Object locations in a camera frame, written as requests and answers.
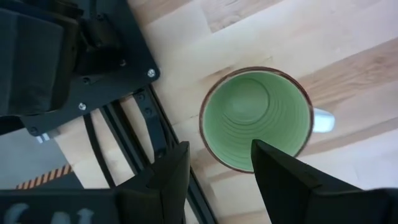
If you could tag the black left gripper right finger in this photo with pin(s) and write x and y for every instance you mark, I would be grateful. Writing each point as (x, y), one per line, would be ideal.
(295, 193)

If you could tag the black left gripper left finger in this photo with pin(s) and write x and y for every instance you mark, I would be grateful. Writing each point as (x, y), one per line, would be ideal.
(140, 202)

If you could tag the green ribbed mug brown rim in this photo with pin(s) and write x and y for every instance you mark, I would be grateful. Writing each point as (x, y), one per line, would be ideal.
(248, 109)

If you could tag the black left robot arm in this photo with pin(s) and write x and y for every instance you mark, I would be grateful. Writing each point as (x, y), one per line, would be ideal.
(31, 62)

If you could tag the orange black hazard tape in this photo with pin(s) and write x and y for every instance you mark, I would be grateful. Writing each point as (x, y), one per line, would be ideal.
(46, 177)

